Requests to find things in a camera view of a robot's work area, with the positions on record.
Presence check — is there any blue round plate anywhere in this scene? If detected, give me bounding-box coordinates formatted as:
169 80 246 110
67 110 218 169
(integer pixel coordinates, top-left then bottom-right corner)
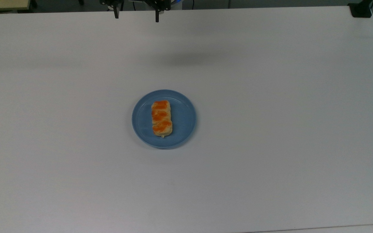
131 89 197 150

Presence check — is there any bread with orange topping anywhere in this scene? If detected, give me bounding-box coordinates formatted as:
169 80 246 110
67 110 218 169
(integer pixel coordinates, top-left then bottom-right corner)
151 100 174 138

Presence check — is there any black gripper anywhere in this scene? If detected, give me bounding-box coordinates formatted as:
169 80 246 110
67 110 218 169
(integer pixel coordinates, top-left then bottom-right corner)
100 0 171 23

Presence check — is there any black table clamp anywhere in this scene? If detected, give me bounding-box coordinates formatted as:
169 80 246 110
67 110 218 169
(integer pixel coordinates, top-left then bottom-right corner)
348 0 373 18

